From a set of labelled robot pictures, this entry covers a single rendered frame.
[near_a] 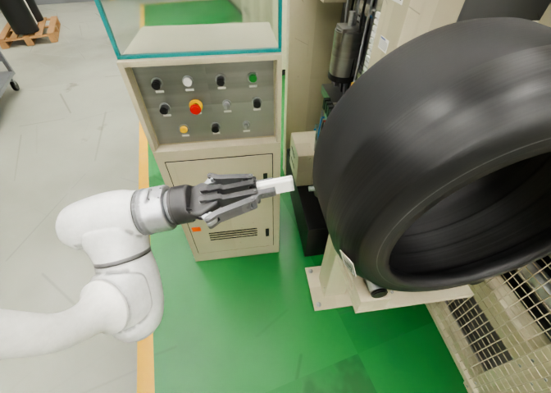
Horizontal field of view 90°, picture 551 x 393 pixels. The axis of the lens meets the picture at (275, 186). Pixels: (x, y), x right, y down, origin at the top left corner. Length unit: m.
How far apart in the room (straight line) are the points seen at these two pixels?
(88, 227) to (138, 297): 0.15
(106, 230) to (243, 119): 0.78
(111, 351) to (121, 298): 1.31
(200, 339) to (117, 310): 1.18
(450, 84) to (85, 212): 0.62
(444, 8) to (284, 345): 1.53
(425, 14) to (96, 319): 0.87
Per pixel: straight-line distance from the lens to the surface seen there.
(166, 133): 1.27
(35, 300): 2.25
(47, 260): 2.39
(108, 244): 0.58
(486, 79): 0.49
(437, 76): 0.51
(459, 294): 1.05
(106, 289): 0.58
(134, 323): 0.61
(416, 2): 0.76
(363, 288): 0.87
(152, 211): 0.54
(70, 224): 0.61
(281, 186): 0.53
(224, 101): 1.16
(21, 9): 6.61
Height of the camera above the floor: 1.62
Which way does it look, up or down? 45 degrees down
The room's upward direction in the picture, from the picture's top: straight up
